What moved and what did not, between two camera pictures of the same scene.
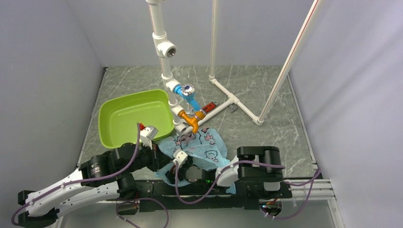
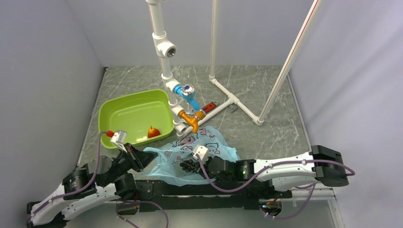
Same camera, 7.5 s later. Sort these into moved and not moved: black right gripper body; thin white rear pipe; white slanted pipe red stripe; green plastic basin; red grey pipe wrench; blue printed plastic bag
Moved: black right gripper body; blue printed plastic bag
Not moved: white slanted pipe red stripe; thin white rear pipe; red grey pipe wrench; green plastic basin
